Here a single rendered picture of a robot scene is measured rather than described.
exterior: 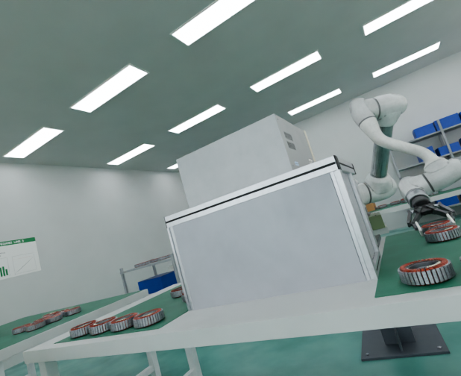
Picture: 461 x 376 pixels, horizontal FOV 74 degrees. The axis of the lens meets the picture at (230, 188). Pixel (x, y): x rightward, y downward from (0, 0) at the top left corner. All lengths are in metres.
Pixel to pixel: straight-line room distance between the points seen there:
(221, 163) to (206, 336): 0.56
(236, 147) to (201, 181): 0.19
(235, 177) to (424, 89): 7.49
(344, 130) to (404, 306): 7.61
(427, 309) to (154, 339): 0.76
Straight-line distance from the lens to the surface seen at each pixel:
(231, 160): 1.09
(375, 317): 0.78
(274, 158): 1.02
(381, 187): 2.29
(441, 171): 1.73
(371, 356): 2.32
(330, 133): 8.31
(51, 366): 1.70
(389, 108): 2.03
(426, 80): 8.42
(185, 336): 1.00
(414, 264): 0.90
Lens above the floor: 0.98
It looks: 8 degrees up
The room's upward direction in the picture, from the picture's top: 16 degrees counter-clockwise
